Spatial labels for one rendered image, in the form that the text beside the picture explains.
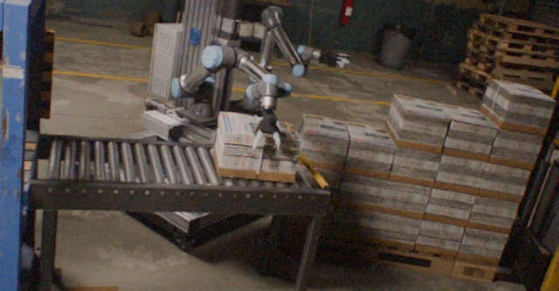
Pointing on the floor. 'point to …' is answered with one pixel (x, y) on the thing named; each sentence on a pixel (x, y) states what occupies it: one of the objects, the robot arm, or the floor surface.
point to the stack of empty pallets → (496, 37)
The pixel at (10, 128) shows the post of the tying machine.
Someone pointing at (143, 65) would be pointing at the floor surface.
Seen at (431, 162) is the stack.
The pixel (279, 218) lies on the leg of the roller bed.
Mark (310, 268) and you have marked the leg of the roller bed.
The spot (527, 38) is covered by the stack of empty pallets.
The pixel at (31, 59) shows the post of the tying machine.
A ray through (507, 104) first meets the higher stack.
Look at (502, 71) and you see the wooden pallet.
